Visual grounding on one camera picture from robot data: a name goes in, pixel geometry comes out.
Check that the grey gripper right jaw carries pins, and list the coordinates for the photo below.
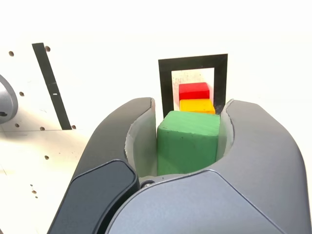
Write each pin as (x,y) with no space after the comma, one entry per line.
(263,158)

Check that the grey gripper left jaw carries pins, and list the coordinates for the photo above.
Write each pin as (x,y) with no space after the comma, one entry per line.
(102,151)

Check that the green cube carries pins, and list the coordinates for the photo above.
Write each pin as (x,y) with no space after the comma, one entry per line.
(187,143)

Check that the yellow cube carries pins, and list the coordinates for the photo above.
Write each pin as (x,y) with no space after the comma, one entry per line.
(197,106)

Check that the red cube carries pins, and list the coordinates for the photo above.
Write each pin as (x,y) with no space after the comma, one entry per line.
(193,90)

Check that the black tape square outline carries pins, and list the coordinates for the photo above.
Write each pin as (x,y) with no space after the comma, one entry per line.
(163,85)

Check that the black tape strip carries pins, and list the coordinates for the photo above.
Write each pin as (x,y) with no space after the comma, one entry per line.
(52,87)

